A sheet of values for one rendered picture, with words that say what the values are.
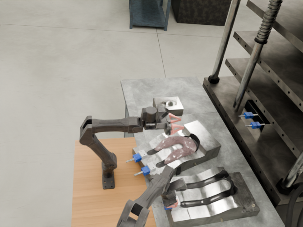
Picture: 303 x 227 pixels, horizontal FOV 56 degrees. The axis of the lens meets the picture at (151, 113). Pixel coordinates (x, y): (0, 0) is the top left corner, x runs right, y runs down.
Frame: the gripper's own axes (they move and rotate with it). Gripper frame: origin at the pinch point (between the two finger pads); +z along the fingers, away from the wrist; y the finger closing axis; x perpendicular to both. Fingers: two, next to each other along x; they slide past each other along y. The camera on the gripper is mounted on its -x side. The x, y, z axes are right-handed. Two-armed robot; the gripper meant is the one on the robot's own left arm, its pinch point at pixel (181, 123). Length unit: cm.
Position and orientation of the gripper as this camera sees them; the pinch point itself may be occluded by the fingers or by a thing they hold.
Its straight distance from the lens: 152.1
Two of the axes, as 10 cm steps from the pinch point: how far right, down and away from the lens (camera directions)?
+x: -1.2, 7.5, 6.5
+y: -1.6, -6.6, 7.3
